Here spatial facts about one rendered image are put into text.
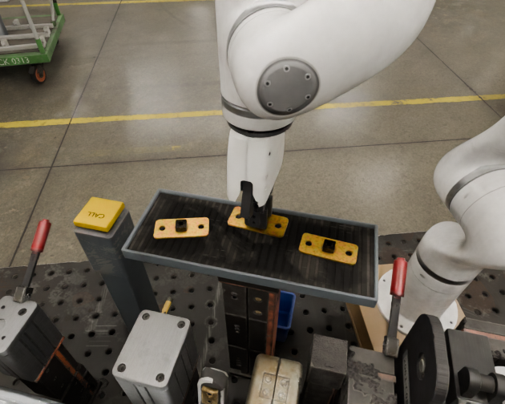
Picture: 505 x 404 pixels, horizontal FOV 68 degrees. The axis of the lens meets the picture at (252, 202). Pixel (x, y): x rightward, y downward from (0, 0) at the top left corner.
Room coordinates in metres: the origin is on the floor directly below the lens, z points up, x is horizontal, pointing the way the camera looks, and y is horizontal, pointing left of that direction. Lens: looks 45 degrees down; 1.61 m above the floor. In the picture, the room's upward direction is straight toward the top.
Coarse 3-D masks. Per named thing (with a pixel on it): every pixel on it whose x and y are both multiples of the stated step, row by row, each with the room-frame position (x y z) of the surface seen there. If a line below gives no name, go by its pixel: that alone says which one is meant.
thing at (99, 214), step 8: (96, 200) 0.45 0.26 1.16; (104, 200) 0.45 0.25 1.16; (112, 200) 0.45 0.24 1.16; (88, 208) 0.43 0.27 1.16; (96, 208) 0.43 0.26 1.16; (104, 208) 0.43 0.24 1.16; (112, 208) 0.43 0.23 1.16; (120, 208) 0.43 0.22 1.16; (80, 216) 0.41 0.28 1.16; (88, 216) 0.41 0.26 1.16; (96, 216) 0.41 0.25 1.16; (104, 216) 0.41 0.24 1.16; (112, 216) 0.41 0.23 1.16; (80, 224) 0.40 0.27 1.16; (88, 224) 0.40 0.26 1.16; (96, 224) 0.40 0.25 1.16; (104, 224) 0.40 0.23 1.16; (112, 224) 0.40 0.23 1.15
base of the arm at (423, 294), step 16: (416, 256) 0.47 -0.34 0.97; (416, 272) 0.45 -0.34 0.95; (384, 288) 0.51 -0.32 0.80; (416, 288) 0.44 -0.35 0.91; (432, 288) 0.42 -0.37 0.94; (448, 288) 0.41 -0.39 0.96; (464, 288) 0.41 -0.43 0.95; (384, 304) 0.46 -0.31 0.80; (416, 304) 0.42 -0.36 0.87; (432, 304) 0.41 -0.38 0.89; (448, 304) 0.41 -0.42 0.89; (400, 320) 0.42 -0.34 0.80; (448, 320) 0.42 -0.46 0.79
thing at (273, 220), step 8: (232, 216) 0.38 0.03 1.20; (272, 216) 0.38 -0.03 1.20; (280, 216) 0.38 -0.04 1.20; (232, 224) 0.36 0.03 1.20; (240, 224) 0.36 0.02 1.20; (272, 224) 0.36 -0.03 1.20; (280, 224) 0.36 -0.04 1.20; (264, 232) 0.34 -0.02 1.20; (272, 232) 0.34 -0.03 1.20; (280, 232) 0.34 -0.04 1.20
